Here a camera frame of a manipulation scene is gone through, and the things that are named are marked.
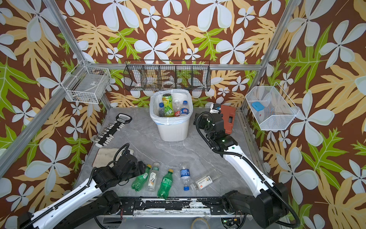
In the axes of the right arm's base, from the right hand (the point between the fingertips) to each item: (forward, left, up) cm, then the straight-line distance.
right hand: (201, 114), depth 77 cm
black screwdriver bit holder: (+6, +65, -27) cm, 71 cm away
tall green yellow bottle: (+12, +20, -4) cm, 24 cm away
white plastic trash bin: (-1, +16, -17) cm, 24 cm away
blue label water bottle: (+15, +25, -11) cm, 32 cm away
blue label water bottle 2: (-25, +9, -24) cm, 36 cm away
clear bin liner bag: (+16, +27, -1) cm, 31 cm away
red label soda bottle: (+12, +14, -9) cm, 21 cm away
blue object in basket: (+10, -36, -4) cm, 38 cm away
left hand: (-22, +33, -20) cm, 44 cm away
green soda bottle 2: (-31, +20, -24) cm, 44 cm away
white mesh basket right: (+7, -43, -3) cm, 44 cm away
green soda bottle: (-30, +35, -23) cm, 52 cm away
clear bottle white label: (-29, -1, -25) cm, 38 cm away
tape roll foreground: (-45, +3, -28) cm, 53 cm away
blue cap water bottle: (+8, +9, -4) cm, 13 cm away
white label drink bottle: (-27, +27, -23) cm, 44 cm away
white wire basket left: (+20, +69, +6) cm, 72 cm away
